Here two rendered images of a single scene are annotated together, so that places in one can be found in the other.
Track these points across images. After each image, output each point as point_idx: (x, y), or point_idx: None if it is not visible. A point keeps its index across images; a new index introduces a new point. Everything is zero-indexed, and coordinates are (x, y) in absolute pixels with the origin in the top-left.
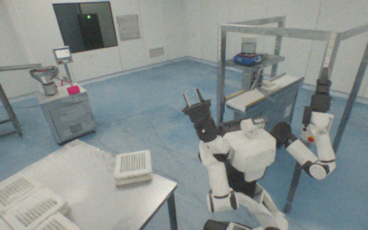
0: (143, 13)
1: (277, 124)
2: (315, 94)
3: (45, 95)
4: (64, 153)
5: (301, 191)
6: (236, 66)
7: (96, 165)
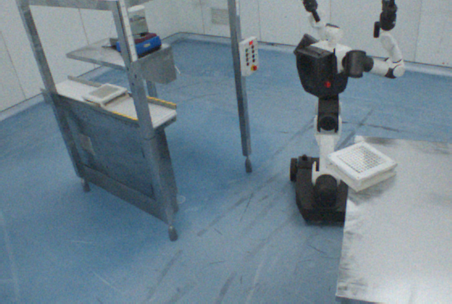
0: None
1: (308, 36)
2: None
3: None
4: (388, 281)
5: (217, 160)
6: (150, 56)
7: (381, 211)
